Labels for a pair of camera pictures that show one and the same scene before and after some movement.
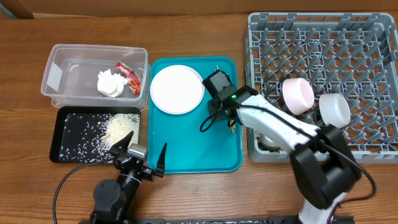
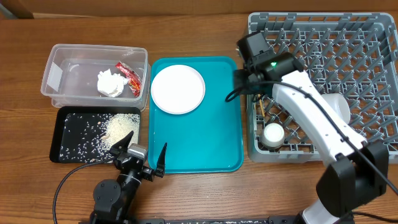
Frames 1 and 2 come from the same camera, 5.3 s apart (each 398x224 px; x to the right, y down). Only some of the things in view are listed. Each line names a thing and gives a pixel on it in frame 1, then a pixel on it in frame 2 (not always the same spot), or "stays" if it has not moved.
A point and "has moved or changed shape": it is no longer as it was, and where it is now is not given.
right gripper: [217, 116] to [240, 78]
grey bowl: [334, 109] stays
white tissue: [111, 84] stays
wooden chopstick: [233, 128] has moved or changed shape
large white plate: [177, 89] stays
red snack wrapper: [134, 79] stays
